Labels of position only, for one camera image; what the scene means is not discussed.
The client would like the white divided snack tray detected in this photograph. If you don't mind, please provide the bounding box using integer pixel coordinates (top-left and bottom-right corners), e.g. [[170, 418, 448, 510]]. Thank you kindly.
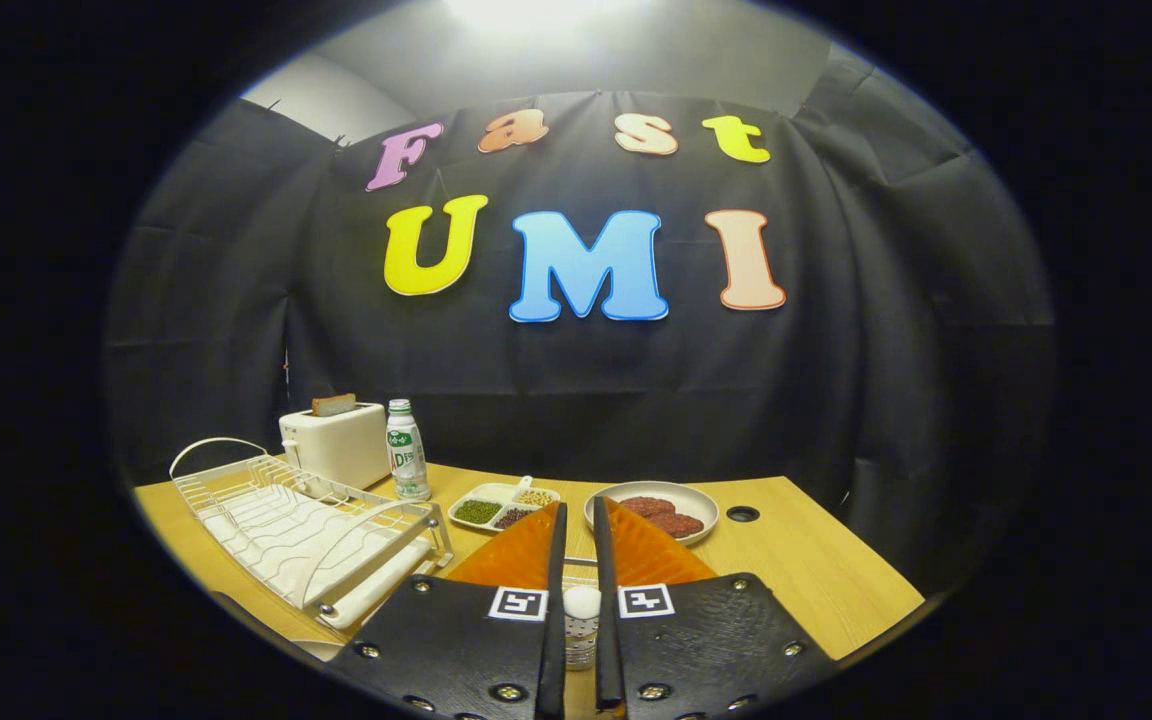
[[447, 475, 562, 533]]

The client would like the black backdrop cloth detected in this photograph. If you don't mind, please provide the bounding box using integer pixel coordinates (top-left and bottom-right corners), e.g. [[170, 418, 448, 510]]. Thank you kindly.
[[104, 45, 1057, 601]]

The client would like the white wire dish rack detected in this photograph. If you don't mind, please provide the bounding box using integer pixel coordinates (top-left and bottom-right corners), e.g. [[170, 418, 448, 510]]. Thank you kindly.
[[169, 437, 455, 631]]

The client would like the white toaster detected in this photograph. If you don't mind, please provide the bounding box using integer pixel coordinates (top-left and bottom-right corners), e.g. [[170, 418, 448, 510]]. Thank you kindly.
[[278, 402, 392, 491]]

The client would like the white plastic drink bottle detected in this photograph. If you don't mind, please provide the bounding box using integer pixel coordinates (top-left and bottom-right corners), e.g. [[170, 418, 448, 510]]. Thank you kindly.
[[385, 399, 432, 502]]

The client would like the spoon with checked handle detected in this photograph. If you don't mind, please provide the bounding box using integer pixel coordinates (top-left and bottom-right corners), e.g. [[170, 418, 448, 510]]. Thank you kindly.
[[563, 585, 602, 671]]

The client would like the white drain tray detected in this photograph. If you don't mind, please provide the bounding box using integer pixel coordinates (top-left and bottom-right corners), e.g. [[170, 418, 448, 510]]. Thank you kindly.
[[201, 487, 434, 629]]

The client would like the beige plate with meat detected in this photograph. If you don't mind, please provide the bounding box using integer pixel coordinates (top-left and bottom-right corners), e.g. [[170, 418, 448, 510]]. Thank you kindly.
[[583, 481, 721, 547]]

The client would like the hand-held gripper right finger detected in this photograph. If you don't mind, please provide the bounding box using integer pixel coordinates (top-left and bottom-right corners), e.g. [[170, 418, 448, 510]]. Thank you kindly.
[[591, 495, 839, 720]]

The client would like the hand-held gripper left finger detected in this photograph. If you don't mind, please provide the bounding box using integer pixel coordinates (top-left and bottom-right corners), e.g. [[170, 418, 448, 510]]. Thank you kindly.
[[324, 500, 570, 720]]

